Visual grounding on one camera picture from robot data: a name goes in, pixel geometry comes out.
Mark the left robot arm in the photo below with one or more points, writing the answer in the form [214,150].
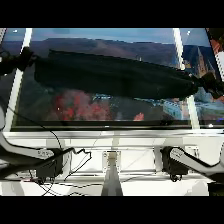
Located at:
[20,153]

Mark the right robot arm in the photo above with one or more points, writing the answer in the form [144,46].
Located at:
[196,161]

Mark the silver frame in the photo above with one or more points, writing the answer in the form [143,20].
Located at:
[112,175]

